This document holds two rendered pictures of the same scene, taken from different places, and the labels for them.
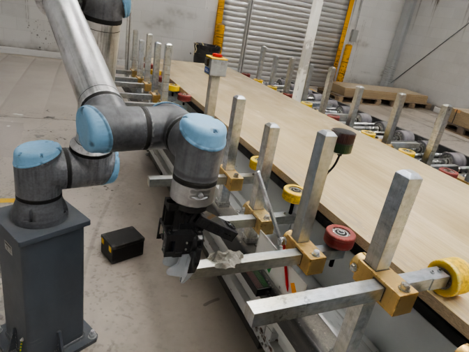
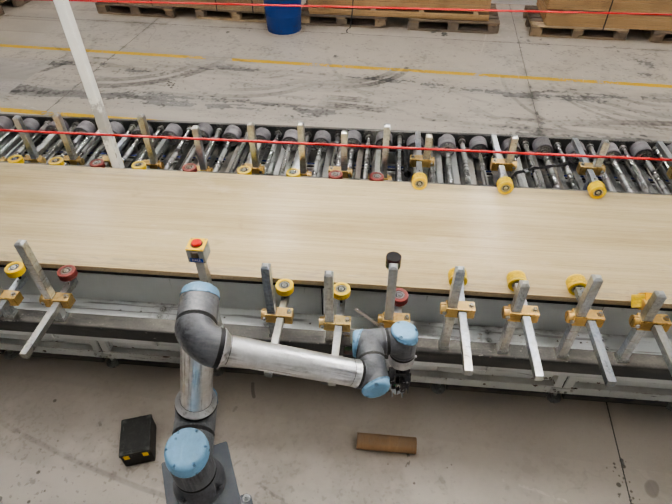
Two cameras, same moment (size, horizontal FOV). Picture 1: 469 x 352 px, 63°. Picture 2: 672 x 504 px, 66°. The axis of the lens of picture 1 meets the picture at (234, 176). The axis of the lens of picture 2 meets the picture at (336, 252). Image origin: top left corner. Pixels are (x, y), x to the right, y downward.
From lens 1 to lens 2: 1.62 m
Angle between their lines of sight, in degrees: 51
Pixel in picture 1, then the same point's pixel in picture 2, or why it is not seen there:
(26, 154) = (198, 458)
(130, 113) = (380, 361)
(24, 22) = not seen: outside the picture
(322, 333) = (424, 343)
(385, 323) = (427, 310)
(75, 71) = (334, 374)
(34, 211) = (216, 480)
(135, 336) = (260, 463)
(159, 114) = (379, 346)
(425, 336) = not seen: hidden behind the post
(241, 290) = not seen: hidden behind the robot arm
